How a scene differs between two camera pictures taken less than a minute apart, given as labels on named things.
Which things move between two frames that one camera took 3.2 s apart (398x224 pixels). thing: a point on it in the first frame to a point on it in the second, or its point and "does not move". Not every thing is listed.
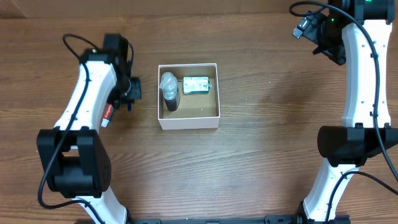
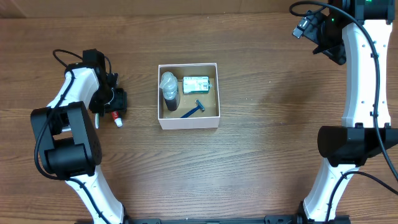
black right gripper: [336, 51] does not move
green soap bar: [196, 84] does not move
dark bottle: [169, 86] does not move
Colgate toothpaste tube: [108, 114] to [118, 121]
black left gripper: [136, 91] to [120, 101]
